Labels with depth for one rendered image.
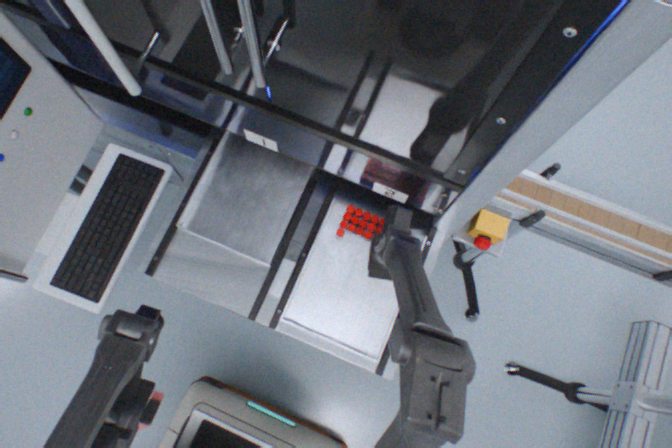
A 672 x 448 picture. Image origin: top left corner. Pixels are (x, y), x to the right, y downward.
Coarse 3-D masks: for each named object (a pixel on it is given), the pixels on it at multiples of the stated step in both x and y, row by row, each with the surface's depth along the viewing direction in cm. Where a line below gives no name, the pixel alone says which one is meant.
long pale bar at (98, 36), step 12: (72, 0) 83; (84, 12) 87; (84, 24) 89; (96, 24) 91; (96, 36) 93; (108, 48) 97; (108, 60) 100; (120, 60) 102; (144, 60) 111; (120, 72) 104; (132, 72) 109; (132, 84) 109
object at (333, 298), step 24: (336, 216) 139; (336, 240) 137; (360, 240) 137; (312, 264) 135; (336, 264) 135; (360, 264) 135; (312, 288) 133; (336, 288) 134; (360, 288) 134; (384, 288) 134; (288, 312) 132; (312, 312) 132; (336, 312) 132; (360, 312) 132; (384, 312) 132; (336, 336) 131; (360, 336) 131; (384, 336) 131
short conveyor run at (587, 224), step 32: (512, 192) 132; (544, 192) 137; (576, 192) 133; (512, 224) 143; (544, 224) 135; (576, 224) 135; (608, 224) 135; (640, 224) 135; (608, 256) 137; (640, 256) 133
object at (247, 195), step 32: (224, 160) 142; (256, 160) 142; (288, 160) 142; (224, 192) 139; (256, 192) 140; (288, 192) 140; (192, 224) 137; (224, 224) 137; (256, 224) 137; (288, 224) 135; (256, 256) 135
